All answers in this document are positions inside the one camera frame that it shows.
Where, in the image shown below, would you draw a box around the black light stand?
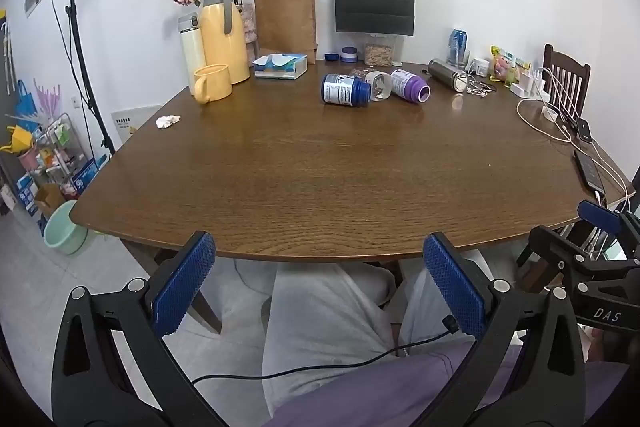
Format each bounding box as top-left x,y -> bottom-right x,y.
30,0 -> 117,158

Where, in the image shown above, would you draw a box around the yellow mug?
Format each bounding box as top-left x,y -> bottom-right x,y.
193,64 -> 234,104

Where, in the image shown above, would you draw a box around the white thermos bottle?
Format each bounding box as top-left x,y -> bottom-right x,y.
178,12 -> 207,96

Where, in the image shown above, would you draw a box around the white earphones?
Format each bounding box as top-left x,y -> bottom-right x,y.
467,76 -> 499,98

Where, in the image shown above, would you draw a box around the black cable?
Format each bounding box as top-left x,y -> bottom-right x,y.
190,315 -> 461,386

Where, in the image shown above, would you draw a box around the wooden chair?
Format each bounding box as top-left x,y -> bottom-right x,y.
542,44 -> 592,121
516,219 -> 608,294

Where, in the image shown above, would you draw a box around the tissue box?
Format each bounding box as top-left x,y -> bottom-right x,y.
252,53 -> 309,80

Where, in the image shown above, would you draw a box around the patterned vase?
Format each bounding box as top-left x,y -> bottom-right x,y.
235,3 -> 258,60

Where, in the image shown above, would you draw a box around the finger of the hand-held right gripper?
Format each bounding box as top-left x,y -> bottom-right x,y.
576,200 -> 640,253
528,224 -> 640,289

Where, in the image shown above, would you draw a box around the clear cereal container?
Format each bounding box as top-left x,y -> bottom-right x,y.
363,35 -> 396,68

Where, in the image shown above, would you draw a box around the yellow thermos jug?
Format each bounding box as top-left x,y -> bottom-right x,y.
199,0 -> 251,84

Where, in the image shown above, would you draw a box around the blue tote bag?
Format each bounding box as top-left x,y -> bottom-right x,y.
14,79 -> 42,134

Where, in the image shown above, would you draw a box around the cardboard box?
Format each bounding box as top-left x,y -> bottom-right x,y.
32,183 -> 66,218

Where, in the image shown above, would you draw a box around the green plastic basin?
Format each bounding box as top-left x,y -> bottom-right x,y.
42,200 -> 90,256

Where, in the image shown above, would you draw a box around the blue drink can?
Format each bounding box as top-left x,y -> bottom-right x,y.
446,28 -> 468,66

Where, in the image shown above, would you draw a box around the white charger block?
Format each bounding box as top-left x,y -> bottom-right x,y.
510,69 -> 549,100

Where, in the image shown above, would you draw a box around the green snack packet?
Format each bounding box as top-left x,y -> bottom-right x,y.
512,57 -> 534,82

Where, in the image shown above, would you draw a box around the purple supplement bottle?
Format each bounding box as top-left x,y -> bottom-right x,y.
390,68 -> 431,104

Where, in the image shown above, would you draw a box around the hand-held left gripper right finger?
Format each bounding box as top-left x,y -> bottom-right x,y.
422,232 -> 601,427

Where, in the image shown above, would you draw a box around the blue supplement bottle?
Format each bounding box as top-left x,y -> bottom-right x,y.
320,73 -> 372,108

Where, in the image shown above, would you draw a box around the colourful snack packet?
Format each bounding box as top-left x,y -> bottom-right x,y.
489,45 -> 517,84

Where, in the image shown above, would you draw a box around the metal storage rack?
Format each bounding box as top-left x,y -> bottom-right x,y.
32,112 -> 89,200

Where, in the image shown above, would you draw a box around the grey pants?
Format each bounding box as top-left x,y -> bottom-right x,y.
207,252 -> 523,420

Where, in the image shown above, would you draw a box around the brown paper bag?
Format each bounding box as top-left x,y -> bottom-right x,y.
254,0 -> 317,65

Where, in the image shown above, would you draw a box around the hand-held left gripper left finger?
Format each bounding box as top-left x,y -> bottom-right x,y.
51,231 -> 227,427

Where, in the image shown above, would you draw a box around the purple shirt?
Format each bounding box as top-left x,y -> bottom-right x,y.
265,344 -> 640,427

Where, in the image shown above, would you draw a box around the large black phone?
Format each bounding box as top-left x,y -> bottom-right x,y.
573,150 -> 606,196

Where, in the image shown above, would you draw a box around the white charging cable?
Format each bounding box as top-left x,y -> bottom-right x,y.
516,98 -> 573,142

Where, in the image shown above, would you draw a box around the stainless steel bottle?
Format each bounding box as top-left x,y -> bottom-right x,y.
427,59 -> 470,93

